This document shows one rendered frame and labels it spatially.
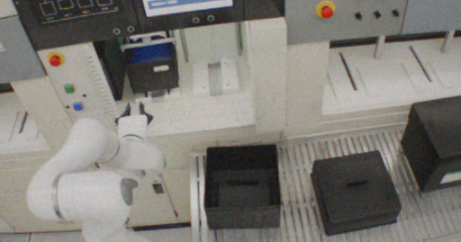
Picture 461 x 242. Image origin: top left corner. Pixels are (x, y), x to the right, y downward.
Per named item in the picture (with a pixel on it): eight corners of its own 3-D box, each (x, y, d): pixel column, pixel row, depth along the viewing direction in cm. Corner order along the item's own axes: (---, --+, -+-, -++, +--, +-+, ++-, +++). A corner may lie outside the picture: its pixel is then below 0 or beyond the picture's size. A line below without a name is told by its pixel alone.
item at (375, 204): (326, 237, 150) (329, 220, 141) (309, 173, 170) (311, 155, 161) (398, 222, 150) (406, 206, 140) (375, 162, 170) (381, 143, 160)
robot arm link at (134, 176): (143, 139, 130) (114, 143, 130) (140, 174, 121) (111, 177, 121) (149, 156, 136) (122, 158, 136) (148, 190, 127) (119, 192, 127)
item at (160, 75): (131, 100, 189) (114, 49, 164) (131, 69, 202) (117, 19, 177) (184, 93, 190) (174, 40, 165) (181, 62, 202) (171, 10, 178)
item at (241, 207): (211, 171, 176) (205, 146, 163) (276, 168, 174) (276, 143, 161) (208, 229, 157) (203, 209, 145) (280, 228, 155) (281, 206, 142)
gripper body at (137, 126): (120, 153, 137) (122, 128, 145) (149, 149, 137) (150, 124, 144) (112, 138, 132) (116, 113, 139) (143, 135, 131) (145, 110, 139)
